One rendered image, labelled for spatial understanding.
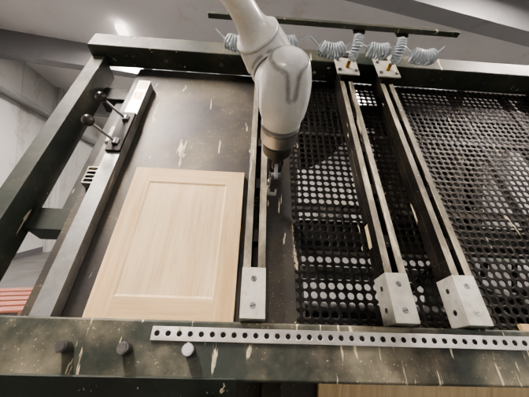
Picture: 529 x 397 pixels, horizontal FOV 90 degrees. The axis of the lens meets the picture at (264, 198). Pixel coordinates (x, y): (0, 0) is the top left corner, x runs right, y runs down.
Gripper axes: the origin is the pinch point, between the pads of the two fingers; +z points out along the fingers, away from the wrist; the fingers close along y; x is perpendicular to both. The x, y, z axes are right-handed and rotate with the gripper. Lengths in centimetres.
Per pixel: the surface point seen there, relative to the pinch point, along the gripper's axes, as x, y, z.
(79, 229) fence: 55, -15, 4
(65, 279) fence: 53, -29, 4
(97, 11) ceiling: 227, 352, 104
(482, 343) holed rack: -52, -41, 3
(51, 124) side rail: 80, 26, 3
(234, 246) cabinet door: 10.6, -17.4, 6.6
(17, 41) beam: 379, 370, 161
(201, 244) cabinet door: 20.1, -17.0, 6.8
